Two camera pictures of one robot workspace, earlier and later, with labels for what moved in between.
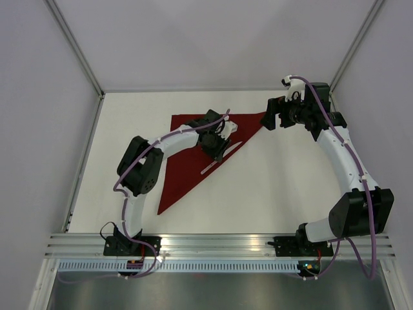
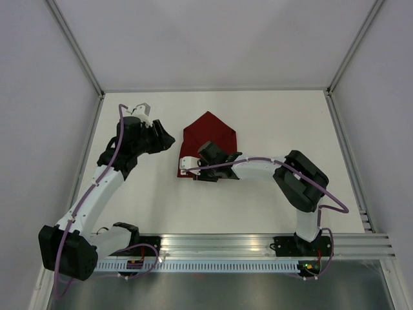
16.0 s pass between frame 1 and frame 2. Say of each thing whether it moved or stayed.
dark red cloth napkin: moved
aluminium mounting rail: stayed
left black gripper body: moved
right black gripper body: moved
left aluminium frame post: stayed
